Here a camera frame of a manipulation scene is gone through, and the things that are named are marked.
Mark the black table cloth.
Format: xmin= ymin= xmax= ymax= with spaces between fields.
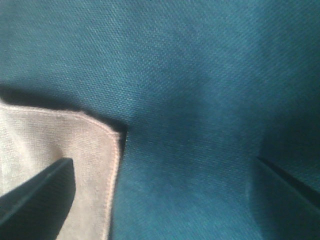
xmin=0 ymin=0 xmax=320 ymax=240

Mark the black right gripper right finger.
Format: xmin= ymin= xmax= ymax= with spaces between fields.
xmin=247 ymin=157 xmax=320 ymax=240

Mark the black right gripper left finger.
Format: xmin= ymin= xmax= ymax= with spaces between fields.
xmin=0 ymin=158 xmax=76 ymax=240

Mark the brown towel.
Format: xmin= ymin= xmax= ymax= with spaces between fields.
xmin=0 ymin=102 xmax=121 ymax=240

